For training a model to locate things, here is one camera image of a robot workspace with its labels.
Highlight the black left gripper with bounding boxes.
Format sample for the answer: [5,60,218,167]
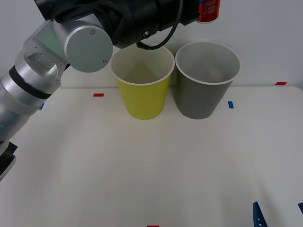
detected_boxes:
[161,0,200,30]

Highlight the red drink can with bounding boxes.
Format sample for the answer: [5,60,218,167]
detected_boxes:
[196,0,221,25]

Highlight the grey plastic waste bin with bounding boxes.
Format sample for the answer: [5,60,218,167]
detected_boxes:
[175,41,241,120]

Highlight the yellow-green plastic waste bin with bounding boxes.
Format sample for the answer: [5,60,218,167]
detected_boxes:
[110,45,176,121]

